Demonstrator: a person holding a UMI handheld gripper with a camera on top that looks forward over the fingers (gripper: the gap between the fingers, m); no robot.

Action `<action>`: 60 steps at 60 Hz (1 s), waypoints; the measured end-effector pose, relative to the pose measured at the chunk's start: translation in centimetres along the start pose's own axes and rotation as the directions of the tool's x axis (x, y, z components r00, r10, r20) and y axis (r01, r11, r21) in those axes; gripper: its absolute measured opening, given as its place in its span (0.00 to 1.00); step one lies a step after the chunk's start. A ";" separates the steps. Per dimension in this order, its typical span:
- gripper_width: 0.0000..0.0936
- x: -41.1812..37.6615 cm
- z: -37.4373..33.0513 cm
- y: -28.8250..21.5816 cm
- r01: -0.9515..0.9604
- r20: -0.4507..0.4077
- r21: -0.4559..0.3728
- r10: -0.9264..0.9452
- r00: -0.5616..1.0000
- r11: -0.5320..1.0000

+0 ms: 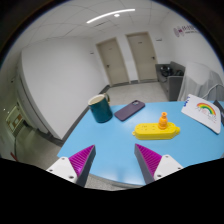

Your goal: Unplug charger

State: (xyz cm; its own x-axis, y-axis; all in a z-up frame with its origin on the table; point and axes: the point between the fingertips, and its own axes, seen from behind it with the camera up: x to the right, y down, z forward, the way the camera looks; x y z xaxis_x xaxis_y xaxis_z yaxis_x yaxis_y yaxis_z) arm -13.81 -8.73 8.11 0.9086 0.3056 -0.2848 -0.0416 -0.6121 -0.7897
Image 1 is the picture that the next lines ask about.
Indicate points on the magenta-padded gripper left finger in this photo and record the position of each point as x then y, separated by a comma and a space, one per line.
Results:
63, 168

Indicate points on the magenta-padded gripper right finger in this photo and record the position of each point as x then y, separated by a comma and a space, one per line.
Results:
166, 165

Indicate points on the orange charger plug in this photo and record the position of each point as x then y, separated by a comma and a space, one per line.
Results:
163, 121

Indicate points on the purple smartphone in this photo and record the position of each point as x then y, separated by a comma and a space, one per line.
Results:
129, 110

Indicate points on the dark green mug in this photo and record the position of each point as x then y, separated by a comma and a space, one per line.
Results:
101, 111

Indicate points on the grey sofa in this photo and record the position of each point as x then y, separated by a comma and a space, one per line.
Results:
174, 86

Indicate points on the grey cloth-covered furniture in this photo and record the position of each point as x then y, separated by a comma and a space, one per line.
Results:
200, 80

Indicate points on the black bag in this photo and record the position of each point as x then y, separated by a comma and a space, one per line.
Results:
166, 71

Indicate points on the beige door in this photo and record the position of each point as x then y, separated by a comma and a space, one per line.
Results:
141, 56
112, 63

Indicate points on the small round ceiling light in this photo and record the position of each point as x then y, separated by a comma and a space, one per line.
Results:
116, 15

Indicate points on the long ceiling light strip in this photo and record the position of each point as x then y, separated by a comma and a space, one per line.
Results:
110, 15

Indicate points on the wall sign lettering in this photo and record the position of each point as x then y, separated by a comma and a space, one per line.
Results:
185, 30

